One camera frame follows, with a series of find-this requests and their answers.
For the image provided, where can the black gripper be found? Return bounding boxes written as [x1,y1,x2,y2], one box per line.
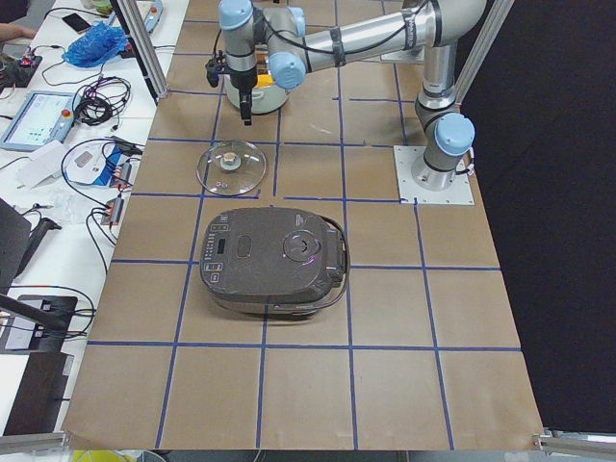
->
[205,56,257,126]

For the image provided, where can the yellow corn cob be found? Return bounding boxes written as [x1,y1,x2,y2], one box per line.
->
[256,72,275,89]

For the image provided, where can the glass pot lid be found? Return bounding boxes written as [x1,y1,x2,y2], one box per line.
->
[195,141,267,196]

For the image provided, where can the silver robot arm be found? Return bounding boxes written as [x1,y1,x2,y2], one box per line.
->
[205,1,486,192]

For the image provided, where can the pale green electric pot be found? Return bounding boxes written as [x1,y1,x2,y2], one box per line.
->
[252,45,289,116]

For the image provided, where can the red usb hub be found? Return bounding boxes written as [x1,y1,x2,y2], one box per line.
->
[109,161,133,190]
[100,196,125,226]

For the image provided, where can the blue plastic bag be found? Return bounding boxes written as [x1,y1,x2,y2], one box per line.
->
[62,22,128,68]

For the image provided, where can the black rice cooker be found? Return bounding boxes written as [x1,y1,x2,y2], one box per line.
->
[199,207,350,318]

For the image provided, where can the white round device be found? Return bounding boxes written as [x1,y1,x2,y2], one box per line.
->
[63,141,115,186]

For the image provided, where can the black smartphone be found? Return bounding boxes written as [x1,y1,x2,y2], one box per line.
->
[62,13,91,34]

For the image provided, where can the white paper sheet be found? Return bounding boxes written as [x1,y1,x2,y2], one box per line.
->
[16,141,68,189]

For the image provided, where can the teach pendant tablet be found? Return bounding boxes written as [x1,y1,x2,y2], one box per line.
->
[1,90,79,152]

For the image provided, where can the coiled black cable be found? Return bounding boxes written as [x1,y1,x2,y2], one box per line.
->
[71,75,132,134]

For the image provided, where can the aluminium frame post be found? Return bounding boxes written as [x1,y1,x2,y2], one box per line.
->
[455,0,515,106]
[112,0,168,103]

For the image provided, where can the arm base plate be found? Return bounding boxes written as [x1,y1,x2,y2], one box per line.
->
[394,145,475,206]
[380,46,424,65]

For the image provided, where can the right aluminium frame post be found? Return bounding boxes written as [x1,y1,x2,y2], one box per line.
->
[455,0,515,106]

